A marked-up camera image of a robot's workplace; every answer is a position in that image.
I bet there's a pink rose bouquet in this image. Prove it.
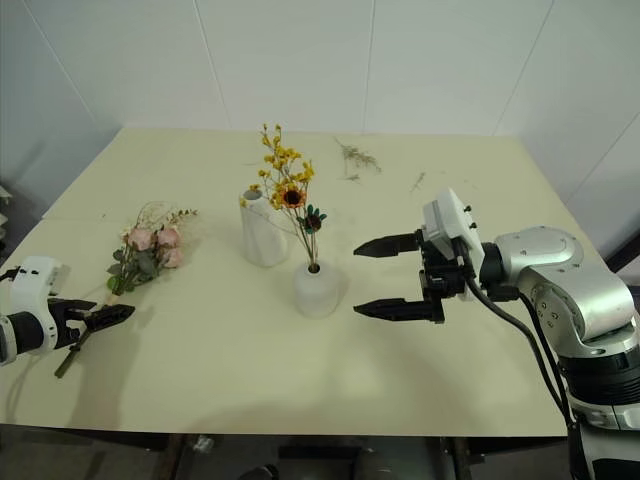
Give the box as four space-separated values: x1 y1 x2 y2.
53 200 199 379

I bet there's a yellow sunflower bouquet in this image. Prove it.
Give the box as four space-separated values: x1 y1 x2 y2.
256 122 329 274

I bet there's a dried grey flower sprig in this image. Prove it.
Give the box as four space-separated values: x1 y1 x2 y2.
333 136 384 184

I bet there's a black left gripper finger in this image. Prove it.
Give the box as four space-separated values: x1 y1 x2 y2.
83 303 137 320
82 315 132 333

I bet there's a tall white twisted vase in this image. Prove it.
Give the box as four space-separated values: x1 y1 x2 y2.
238 188 290 268

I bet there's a short round white vase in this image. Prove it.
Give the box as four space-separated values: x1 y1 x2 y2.
292 260 342 320

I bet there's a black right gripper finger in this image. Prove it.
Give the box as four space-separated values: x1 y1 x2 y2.
352 297 429 324
353 230 417 260

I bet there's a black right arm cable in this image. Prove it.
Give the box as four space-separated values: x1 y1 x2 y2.
455 238 577 436

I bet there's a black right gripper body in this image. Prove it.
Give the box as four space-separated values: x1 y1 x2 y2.
412 227 477 327

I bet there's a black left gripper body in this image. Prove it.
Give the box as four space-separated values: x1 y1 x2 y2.
46 296 97 347

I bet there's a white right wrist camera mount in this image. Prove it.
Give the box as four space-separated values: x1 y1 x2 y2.
422 187 485 304

